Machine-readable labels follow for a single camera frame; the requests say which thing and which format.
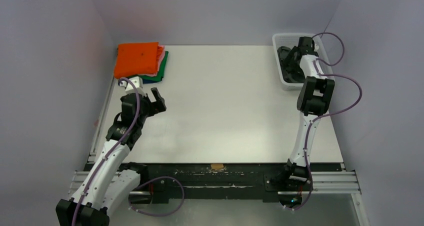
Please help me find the white plastic basket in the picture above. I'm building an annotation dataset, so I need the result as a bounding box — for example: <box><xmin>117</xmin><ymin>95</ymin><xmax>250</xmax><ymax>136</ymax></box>
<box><xmin>272</xmin><ymin>32</ymin><xmax>329</xmax><ymax>91</ymax></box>

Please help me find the pink folded t-shirt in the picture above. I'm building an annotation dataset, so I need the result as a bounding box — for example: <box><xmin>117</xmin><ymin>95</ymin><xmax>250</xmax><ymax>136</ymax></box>
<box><xmin>146</xmin><ymin>44</ymin><xmax>166</xmax><ymax>77</ymax></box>

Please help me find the aluminium frame rail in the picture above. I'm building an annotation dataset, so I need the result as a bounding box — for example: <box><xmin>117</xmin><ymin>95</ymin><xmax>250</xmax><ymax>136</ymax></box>
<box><xmin>68</xmin><ymin>169</ymin><xmax>362</xmax><ymax>196</ymax></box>

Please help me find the dark grey t-shirt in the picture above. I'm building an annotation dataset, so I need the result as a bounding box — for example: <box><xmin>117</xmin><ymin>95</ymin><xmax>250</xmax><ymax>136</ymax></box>
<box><xmin>277</xmin><ymin>46</ymin><xmax>305</xmax><ymax>84</ymax></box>

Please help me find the brown tape piece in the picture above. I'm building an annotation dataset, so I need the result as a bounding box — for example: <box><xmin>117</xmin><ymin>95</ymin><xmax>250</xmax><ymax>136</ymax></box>
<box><xmin>210</xmin><ymin>163</ymin><xmax>225</xmax><ymax>171</ymax></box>

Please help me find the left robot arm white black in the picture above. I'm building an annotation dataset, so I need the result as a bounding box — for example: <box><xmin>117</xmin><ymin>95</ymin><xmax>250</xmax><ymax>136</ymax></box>
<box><xmin>55</xmin><ymin>87</ymin><xmax>167</xmax><ymax>226</ymax></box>

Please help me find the green folded t-shirt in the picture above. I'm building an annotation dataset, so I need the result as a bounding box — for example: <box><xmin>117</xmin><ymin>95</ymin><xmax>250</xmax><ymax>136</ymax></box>
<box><xmin>138</xmin><ymin>51</ymin><xmax>169</xmax><ymax>83</ymax></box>

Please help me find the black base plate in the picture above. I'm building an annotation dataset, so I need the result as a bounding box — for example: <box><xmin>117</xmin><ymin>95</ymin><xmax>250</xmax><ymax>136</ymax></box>
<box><xmin>83</xmin><ymin>162</ymin><xmax>343</xmax><ymax>205</ymax></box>

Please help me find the orange folded t-shirt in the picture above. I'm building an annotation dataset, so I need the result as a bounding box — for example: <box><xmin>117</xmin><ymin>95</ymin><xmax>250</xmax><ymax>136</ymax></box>
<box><xmin>113</xmin><ymin>42</ymin><xmax>159</xmax><ymax>79</ymax></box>

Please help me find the blue folded t-shirt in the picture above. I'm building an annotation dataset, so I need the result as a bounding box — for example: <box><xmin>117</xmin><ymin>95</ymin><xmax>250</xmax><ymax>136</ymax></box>
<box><xmin>142</xmin><ymin>78</ymin><xmax>158</xmax><ymax>84</ymax></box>

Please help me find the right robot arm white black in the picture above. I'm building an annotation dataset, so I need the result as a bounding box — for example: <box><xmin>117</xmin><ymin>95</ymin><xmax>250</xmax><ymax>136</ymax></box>
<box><xmin>280</xmin><ymin>36</ymin><xmax>335</xmax><ymax>190</ymax></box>

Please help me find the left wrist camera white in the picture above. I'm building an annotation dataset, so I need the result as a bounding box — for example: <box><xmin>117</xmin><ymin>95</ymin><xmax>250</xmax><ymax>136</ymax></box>
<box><xmin>118</xmin><ymin>76</ymin><xmax>144</xmax><ymax>94</ymax></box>

